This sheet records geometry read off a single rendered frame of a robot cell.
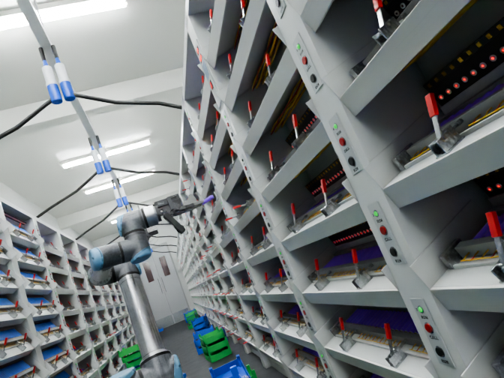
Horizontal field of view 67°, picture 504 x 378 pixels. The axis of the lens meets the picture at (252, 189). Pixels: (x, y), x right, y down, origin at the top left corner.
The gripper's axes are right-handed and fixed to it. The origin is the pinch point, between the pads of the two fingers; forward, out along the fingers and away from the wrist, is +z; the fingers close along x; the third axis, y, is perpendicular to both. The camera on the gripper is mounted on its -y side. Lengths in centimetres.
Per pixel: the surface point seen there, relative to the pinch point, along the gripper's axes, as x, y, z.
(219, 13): -68, 43, 16
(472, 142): -131, -29, 16
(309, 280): -39, -45, 21
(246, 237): 31.0, -18.7, 20.7
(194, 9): -42, 67, 18
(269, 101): -77, 6, 17
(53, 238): 241, 62, -117
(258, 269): 31, -37, 21
